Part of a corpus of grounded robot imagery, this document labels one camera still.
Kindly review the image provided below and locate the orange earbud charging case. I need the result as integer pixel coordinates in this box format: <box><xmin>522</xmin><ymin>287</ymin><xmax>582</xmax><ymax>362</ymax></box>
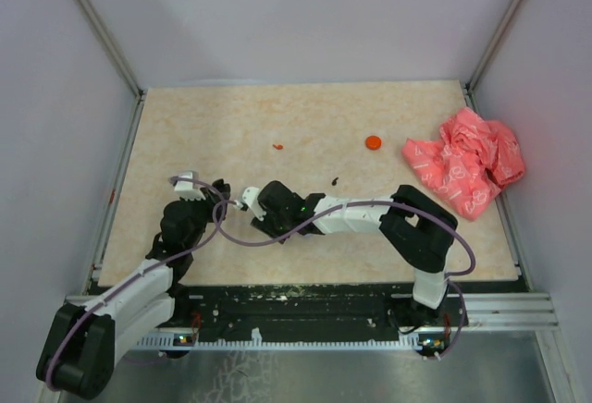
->
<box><xmin>364</xmin><ymin>135</ymin><xmax>382</xmax><ymax>151</ymax></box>

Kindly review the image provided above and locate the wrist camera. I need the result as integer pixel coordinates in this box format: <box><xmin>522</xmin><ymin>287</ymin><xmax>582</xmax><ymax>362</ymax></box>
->
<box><xmin>169</xmin><ymin>171</ymin><xmax>205</xmax><ymax>201</ymax></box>
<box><xmin>234</xmin><ymin>187</ymin><xmax>266</xmax><ymax>221</ymax></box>

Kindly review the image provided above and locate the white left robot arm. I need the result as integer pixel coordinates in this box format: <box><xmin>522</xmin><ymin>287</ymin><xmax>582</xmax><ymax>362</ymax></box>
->
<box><xmin>36</xmin><ymin>172</ymin><xmax>231</xmax><ymax>399</ymax></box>

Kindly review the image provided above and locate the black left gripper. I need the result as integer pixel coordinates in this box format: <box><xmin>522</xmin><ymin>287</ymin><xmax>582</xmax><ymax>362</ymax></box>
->
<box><xmin>179</xmin><ymin>186</ymin><xmax>229</xmax><ymax>250</ymax></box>

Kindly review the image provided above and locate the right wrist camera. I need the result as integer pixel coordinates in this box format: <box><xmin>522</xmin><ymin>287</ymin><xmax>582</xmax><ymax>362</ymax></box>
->
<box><xmin>234</xmin><ymin>187</ymin><xmax>266</xmax><ymax>221</ymax></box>

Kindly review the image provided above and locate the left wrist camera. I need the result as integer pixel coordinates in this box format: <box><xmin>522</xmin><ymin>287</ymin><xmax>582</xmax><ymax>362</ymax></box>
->
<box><xmin>169</xmin><ymin>171</ymin><xmax>205</xmax><ymax>201</ymax></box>

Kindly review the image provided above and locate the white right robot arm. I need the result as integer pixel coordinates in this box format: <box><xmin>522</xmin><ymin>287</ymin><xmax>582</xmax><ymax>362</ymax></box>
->
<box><xmin>240</xmin><ymin>180</ymin><xmax>458</xmax><ymax>328</ymax></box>

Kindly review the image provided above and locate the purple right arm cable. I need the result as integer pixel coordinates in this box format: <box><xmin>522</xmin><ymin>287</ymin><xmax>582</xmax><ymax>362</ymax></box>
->
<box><xmin>213</xmin><ymin>197</ymin><xmax>477</xmax><ymax>360</ymax></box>

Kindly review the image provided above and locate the pink crumpled plastic bag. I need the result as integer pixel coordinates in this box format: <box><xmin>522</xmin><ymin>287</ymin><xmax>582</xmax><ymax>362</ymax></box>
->
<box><xmin>401</xmin><ymin>107</ymin><xmax>526</xmax><ymax>221</ymax></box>

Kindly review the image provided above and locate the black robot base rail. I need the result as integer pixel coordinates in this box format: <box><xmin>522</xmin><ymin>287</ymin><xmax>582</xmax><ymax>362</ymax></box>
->
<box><xmin>134</xmin><ymin>284</ymin><xmax>468</xmax><ymax>358</ymax></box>

